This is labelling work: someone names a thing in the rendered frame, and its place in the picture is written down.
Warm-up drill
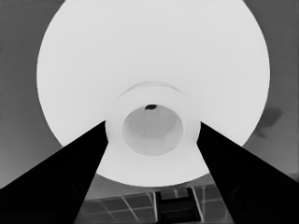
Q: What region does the large thick white disc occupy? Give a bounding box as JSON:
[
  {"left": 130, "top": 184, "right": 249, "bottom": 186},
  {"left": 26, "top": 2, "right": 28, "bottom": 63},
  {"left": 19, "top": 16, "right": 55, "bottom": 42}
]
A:
[{"left": 36, "top": 0, "right": 271, "bottom": 189}]

